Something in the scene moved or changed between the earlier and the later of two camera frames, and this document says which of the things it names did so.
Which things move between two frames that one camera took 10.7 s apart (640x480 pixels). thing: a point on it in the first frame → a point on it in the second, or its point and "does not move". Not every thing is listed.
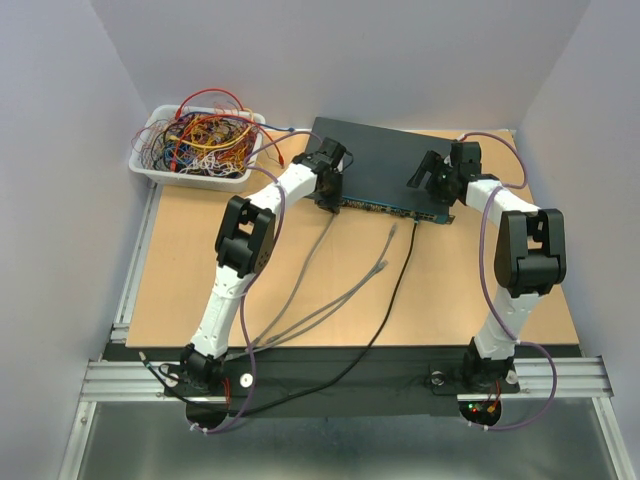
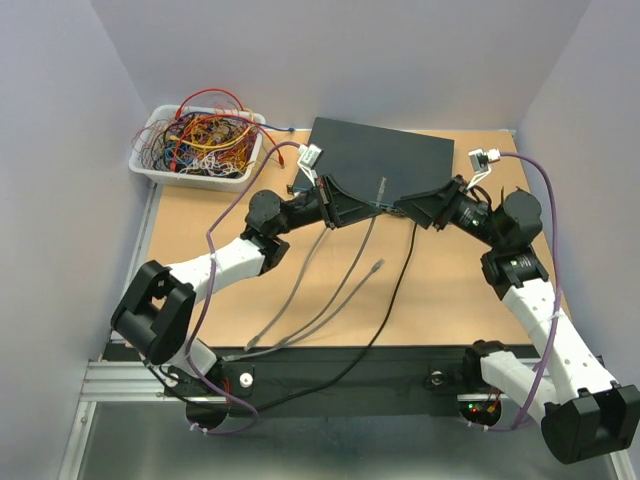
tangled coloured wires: [209, 134] does not move
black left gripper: [331, 201] → [336, 206]
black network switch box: [384, 163] does not move
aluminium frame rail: [108, 379] does not move
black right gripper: [429, 163] → [435, 206]
